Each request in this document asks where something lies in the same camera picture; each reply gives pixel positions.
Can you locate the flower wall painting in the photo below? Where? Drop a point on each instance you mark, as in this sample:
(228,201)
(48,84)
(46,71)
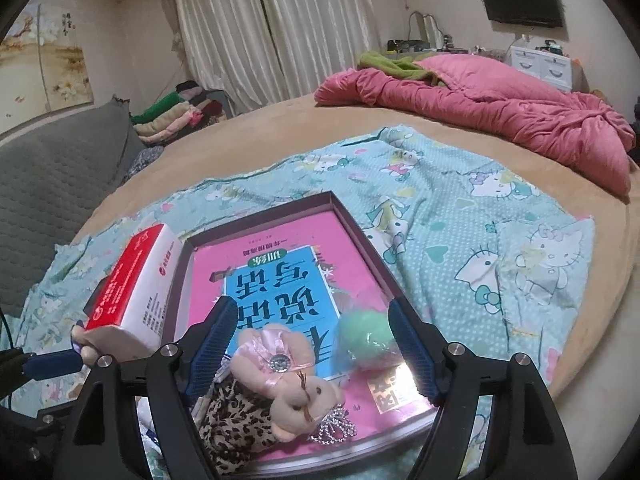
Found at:
(40,60)

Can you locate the stack of folded clothes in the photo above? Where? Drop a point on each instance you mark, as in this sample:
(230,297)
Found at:
(175,115)

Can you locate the beige plush bear purple dress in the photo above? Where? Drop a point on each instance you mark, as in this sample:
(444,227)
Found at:
(87,350)

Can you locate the pink quilt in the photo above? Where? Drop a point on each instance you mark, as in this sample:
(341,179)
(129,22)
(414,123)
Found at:
(500,100)

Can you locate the cartoon cat printed blanket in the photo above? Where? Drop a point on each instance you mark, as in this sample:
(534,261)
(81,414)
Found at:
(450,220)

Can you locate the white drawer cabinet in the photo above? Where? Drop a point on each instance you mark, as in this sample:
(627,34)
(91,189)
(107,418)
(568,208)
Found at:
(540,67)

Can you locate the bed with tan sheet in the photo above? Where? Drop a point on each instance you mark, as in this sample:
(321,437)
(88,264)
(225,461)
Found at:
(280,130)

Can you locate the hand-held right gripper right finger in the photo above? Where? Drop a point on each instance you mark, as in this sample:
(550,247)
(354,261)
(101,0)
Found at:
(415,355)

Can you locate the beige plush bear pink dress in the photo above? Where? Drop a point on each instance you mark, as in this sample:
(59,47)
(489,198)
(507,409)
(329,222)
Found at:
(285,375)

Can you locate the pink book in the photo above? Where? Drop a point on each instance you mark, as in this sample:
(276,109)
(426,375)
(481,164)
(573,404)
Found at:
(280,240)

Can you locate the white curtains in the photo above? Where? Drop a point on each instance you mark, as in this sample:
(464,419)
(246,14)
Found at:
(275,35)

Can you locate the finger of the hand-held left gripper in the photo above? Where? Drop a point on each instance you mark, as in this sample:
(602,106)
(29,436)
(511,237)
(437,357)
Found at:
(55,362)

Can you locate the silver tiara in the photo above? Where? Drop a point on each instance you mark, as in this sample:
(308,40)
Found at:
(335,422)

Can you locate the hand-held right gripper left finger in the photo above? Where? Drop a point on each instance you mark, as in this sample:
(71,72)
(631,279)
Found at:
(215,345)

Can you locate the dark patterned cloth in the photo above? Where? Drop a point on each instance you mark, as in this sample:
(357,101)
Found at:
(145,160)

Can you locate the pale green plush ball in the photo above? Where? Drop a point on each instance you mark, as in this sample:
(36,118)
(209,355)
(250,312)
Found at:
(365,340)

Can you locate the red tissue box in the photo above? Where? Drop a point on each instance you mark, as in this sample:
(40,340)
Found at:
(135,280)

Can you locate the cluttered side table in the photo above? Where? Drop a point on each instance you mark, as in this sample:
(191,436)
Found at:
(425,45)

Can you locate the green cloth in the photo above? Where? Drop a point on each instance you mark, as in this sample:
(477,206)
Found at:
(390,65)

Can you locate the dark shallow tray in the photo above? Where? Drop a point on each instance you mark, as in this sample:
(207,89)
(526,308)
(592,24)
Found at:
(370,230)

